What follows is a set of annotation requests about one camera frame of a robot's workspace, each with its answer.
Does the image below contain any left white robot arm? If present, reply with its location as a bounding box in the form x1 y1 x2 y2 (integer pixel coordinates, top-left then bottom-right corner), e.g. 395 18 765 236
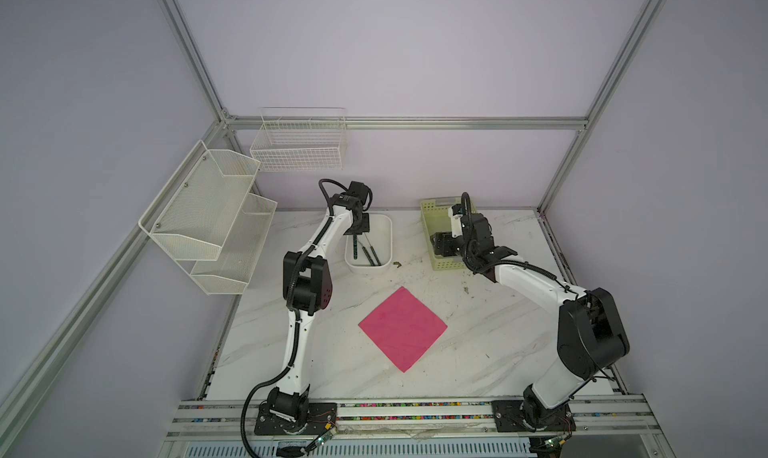
267 193 369 429

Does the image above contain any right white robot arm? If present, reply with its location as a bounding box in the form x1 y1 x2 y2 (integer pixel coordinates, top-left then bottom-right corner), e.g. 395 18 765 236
430 204 630 431

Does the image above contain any white plastic tray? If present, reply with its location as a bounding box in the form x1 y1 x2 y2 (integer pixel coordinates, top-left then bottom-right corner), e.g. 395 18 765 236
344 213 393 275

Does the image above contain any green perforated plastic basket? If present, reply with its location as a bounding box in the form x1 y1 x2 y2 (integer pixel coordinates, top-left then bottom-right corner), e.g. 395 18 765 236
420 196 465 271

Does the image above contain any white mesh lower shelf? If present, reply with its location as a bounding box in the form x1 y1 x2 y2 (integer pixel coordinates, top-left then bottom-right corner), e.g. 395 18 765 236
191 193 277 295

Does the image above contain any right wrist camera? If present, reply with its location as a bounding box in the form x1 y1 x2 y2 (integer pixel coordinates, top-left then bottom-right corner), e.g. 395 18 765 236
449 203 469 238

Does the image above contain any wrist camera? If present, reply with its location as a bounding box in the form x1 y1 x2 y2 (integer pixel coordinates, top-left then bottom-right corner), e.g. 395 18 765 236
449 203 469 238
347 181 372 204

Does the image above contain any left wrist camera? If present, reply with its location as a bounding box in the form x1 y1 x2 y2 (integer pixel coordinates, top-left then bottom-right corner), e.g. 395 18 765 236
347 181 372 204

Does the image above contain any black corrugated cable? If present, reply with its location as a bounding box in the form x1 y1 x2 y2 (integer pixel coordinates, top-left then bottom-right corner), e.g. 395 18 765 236
240 178 361 458

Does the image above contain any white wire wall basket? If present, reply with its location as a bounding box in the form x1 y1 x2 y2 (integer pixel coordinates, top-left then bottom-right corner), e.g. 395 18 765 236
250 108 348 172

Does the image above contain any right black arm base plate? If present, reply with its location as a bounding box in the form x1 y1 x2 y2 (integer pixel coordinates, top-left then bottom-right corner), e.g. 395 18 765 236
491 399 575 433

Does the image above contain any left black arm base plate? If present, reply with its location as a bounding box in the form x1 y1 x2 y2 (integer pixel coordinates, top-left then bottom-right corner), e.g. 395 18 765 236
251 402 338 436

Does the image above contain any aluminium front rail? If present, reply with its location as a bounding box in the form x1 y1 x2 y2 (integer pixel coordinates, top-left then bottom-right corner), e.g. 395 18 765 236
164 394 662 441

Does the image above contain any aluminium frame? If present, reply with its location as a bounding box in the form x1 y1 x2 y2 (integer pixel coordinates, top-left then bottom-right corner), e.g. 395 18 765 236
1 0 666 435

